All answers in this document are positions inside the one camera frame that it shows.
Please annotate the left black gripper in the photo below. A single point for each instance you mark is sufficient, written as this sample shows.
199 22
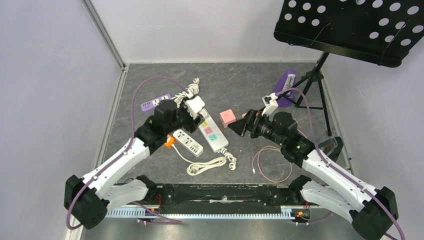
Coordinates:
192 126

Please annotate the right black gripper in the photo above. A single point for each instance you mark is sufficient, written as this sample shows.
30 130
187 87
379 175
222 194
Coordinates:
250 122

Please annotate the pink cube socket adapter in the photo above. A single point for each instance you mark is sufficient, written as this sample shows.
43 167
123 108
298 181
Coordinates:
227 117

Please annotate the long white colourful power strip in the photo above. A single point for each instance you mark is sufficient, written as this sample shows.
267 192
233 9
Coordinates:
212 133

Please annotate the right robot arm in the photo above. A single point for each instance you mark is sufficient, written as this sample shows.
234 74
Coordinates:
370 211

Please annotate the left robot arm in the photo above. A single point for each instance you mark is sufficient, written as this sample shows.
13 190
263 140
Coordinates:
89 198

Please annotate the small white power strip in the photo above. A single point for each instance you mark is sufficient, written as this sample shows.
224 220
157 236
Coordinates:
188 142

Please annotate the orange power strip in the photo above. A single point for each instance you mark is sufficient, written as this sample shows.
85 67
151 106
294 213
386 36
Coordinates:
170 141

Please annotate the purple power strip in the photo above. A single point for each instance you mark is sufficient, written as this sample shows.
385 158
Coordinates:
149 106

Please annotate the purple metronome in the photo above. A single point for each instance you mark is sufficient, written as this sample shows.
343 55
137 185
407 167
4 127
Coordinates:
286 81

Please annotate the black music stand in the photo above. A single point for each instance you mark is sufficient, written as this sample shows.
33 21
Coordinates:
381 32

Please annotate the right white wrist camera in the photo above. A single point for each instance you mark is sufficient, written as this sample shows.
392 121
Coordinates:
270 104

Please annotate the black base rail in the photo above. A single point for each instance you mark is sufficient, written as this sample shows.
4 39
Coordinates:
208 199

